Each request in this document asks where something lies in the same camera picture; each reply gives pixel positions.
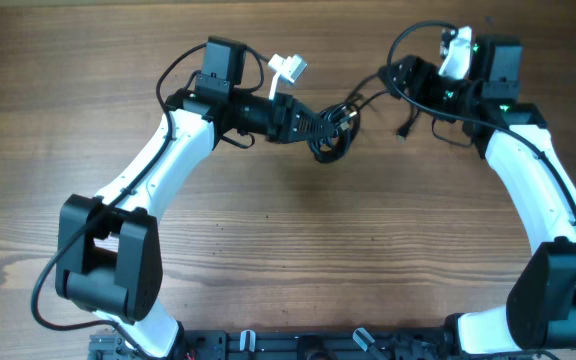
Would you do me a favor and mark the thin black USB cable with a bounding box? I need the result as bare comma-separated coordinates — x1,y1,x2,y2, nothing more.
306,102,362,165

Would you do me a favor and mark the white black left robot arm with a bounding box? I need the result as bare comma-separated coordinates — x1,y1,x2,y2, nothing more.
46,37,338,359

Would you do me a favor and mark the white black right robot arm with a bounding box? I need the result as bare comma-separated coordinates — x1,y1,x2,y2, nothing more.
379,27,576,355

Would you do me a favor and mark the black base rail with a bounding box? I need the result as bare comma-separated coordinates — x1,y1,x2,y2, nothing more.
86,326,469,360

